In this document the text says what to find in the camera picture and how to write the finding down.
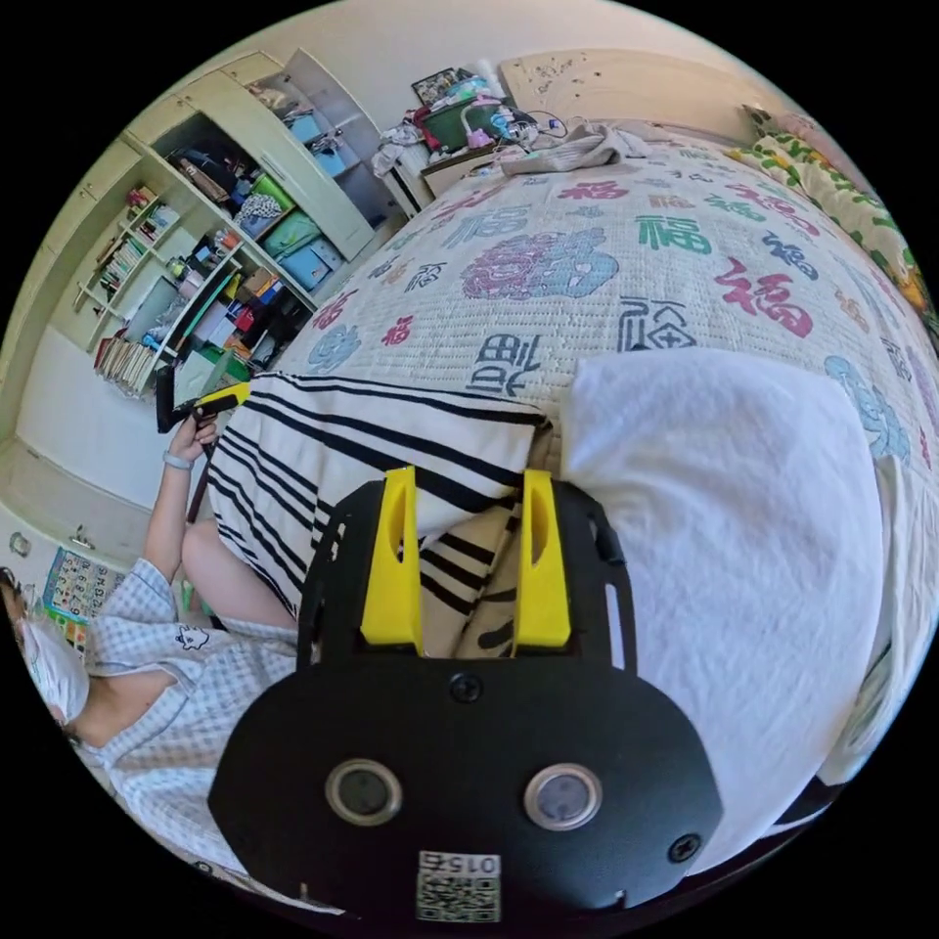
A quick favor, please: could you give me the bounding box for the cluttered bedside cabinet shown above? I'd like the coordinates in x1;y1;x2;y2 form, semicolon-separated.
372;64;570;218

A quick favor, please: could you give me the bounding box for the black and white striped t-shirt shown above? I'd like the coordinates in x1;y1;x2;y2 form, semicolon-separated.
207;372;553;661

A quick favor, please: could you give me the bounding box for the cream cupboard with shelves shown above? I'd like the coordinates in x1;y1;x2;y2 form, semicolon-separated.
71;46;380;403

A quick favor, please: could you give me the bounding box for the person's body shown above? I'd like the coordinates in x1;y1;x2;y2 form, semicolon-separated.
0;523;313;885

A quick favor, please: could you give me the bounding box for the bed with printed quilt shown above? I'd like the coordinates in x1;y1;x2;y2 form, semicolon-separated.
272;49;939;559

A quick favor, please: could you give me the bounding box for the person's left forearm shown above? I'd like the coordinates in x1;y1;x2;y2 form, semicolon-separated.
142;453;198;585

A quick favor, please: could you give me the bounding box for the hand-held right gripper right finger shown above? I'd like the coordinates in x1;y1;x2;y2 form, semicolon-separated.
512;469;573;655

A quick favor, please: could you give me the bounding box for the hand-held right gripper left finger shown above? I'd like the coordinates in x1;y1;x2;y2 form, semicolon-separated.
358;465;425;656

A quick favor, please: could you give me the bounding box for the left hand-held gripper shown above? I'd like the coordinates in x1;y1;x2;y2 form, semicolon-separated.
171;380;252;444

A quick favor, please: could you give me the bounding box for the green and yellow printed pillow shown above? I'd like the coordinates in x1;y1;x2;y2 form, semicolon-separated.
726;110;939;335

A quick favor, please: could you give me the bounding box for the person's left hand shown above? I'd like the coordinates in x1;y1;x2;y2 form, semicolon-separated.
167;415;222;465

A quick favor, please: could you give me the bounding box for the beige crumpled cloth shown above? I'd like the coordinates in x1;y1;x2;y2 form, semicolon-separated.
501;122;665;178

